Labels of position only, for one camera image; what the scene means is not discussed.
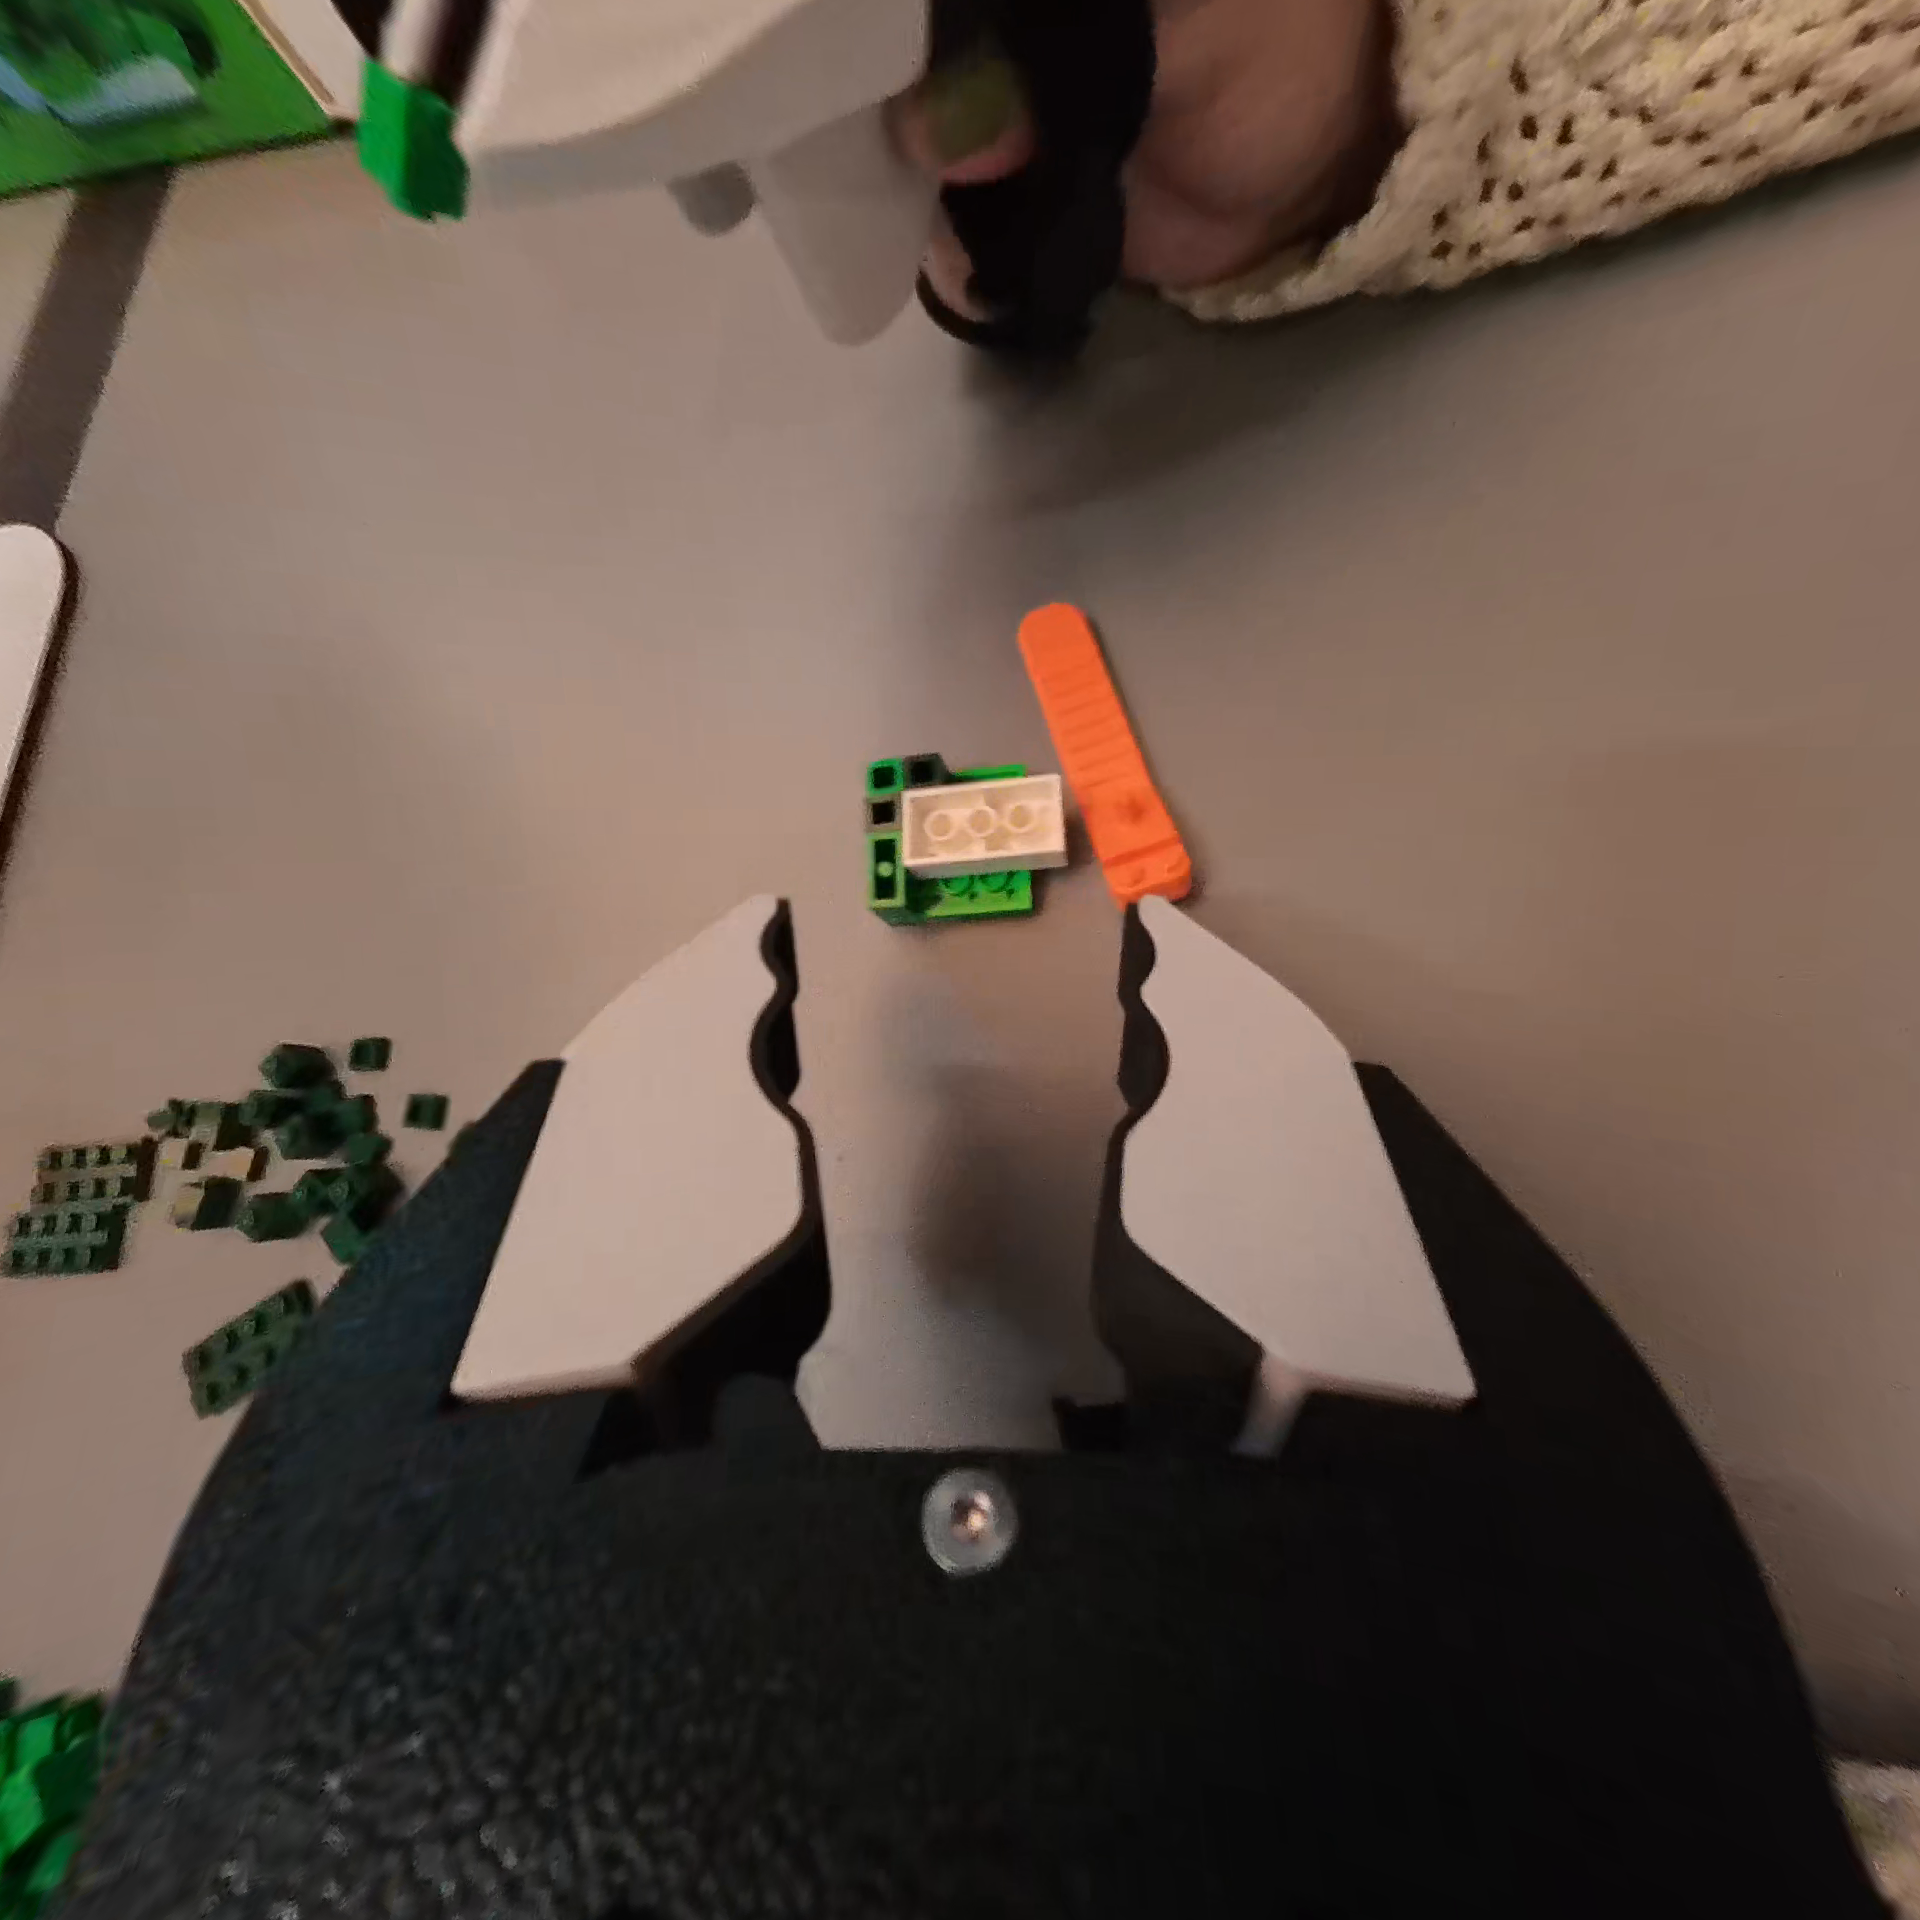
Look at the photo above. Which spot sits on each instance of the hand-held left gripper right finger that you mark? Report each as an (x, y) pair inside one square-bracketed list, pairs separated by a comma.
[(1289, 1186)]

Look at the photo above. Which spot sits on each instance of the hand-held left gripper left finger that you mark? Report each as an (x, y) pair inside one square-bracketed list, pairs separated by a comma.
[(644, 1186)]

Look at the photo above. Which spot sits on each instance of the green and white lego assembly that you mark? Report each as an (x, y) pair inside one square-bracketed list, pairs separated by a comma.
[(973, 834)]

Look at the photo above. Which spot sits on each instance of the pile of dark green bricks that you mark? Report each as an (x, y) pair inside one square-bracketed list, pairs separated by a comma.
[(322, 1118)]

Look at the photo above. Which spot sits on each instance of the person's left forearm knit sleeve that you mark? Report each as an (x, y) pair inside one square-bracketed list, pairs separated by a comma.
[(1887, 1853)]

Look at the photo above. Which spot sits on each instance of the orange brick separator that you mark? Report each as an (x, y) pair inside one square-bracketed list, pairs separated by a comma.
[(1096, 734)]

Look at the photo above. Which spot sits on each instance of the pile of bright green bricks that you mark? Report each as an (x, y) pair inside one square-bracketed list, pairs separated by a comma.
[(44, 1799)]

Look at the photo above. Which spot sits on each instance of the white mounting plate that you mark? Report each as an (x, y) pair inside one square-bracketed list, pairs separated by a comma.
[(28, 661)]

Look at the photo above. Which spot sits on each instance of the green lego set box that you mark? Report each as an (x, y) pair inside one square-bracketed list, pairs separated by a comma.
[(106, 90)]

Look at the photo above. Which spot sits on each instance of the person's right hand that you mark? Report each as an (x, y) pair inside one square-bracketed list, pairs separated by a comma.
[(1260, 119)]

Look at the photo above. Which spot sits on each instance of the bright green lego brick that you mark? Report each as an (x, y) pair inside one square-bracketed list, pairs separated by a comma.
[(407, 142)]

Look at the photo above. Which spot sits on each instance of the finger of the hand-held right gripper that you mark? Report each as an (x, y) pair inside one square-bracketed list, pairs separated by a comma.
[(675, 90), (420, 34)]

